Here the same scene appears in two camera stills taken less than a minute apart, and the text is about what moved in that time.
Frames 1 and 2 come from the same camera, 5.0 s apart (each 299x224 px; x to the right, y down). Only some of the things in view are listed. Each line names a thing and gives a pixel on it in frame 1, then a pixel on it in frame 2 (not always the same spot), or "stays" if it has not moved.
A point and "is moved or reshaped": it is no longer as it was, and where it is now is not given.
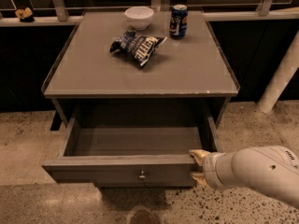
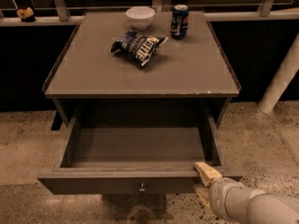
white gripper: x=209 y=169 → x=224 y=194
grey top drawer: x=132 y=156 is moved or reshaped
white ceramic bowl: x=139 y=17 stays
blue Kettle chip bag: x=138 y=48 stays
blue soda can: x=178 y=21 stays
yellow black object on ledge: x=24 y=15 stays
